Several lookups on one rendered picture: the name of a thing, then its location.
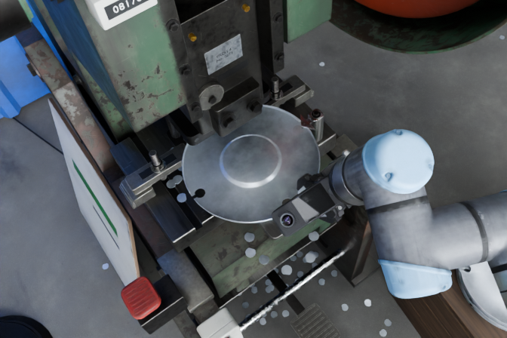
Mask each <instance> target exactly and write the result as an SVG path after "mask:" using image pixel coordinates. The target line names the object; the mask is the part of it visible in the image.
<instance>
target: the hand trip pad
mask: <svg viewBox="0 0 507 338"><path fill-rule="evenodd" d="M121 298H122V300H123V301H124V304H125V305H126V306H127V308H128V311H129V312H130V314H131V315H132V316H133V317H134V318H135V319H142V318H145V317H146V316H147V315H149V314H150V313H151V312H153V311H155V310H156V309H157V308H158V307H159V306H160V304H161V297H160V296H159V294H158V292H157V290H156V289H155V288H154V286H153V284H152V282H151V281H150V280H149V279H148V278H147V277H145V276H141V277H139V278H137V279H135V280H134V281H132V282H131V283H130V284H128V285H127V286H125V287H124V288H123V289H122V291H121Z"/></svg>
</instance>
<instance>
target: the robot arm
mask: <svg viewBox="0 0 507 338"><path fill-rule="evenodd" d="M433 165H434V158H433V154H432V151H431V149H430V147H429V145H428V143H427V142H426V141H425V140H424V139H423V138H422V137H421V136H419V135H418V134H416V133H414V132H412V131H408V130H403V129H397V130H396V129H394V130H392V131H389V132H387V133H385V134H380V135H377V136H375V137H372V138H371V139H369V140H368V141H367V142H366V143H365V144H364V145H362V146H360V147H358V148H357V149H355V150H353V151H352V152H351V151H350V150H347V149H346V150H344V151H343V153H342V155H340V156H338V157H337V158H335V159H334V160H333V161H332V162H331V163H330V164H328V166H327V167H326V168H324V169H323V170H322V171H321V172H320V173H319V174H313V175H311V174H304V175H303V176H302V177H300V178H299V179H298V180H297V190H298V194H297V195H295V196H294V197H292V199H291V200H289V201H287V202H286V203H284V204H283V205H282V206H280V207H278V208H277V209H276V210H274V211H273V212H272V219H273V221H274V222H275V224H276V226H277V227H278V228H279V230H280V231H281V233H282V234H283V236H285V237H289V236H292V235H293V234H294V233H296V232H298V231H300V230H301V229H302V228H304V227H305V226H307V225H309V224H310V223H312V222H313V221H315V220H316V219H320V220H323V221H325V222H327V223H334V222H336V221H337V222H338V221H339V220H340V219H342V217H341V216H342V215H343V214H344V210H345V208H347V209H349V208H350V207H351V206H352V205H357V206H360V205H364V206H365V210H366V211H367V216H368V219H369V223H370V227H371V231H372V234H373V239H374V242H375V245H376V251H377V253H378V257H379V259H378V263H379V264H380V265H381V267H382V270H383V274H384V276H385V280H386V283H387V286H388V289H389V291H390V293H391V294H392V295H393V296H395V297H399V298H403V299H409V298H417V297H426V296H430V295H433V294H437V293H439V292H442V291H445V290H448V289H449V288H450V287H451V285H452V279H451V275H452V272H451V269H458V268H461V267H464V266H470V265H473V264H477V263H483V262H488V265H489V267H490V270H491V272H492V274H493V277H494V278H495V281H496V284H497V287H498V288H499V292H500V294H501V297H502V300H503V302H504V304H505V307H506V310H507V190H503V191H501V192H500V193H497V194H493V195H488V196H484V197H480V198H474V199H471V200H468V201H461V202H458V203H454V204H448V205H445V206H441V207H435V208H431V206H430V203H429V199H428V196H427V194H426V189H425V187H424V185H425V184H426V183H427V182H428V181H429V179H430V177H431V175H432V171H433Z"/></svg>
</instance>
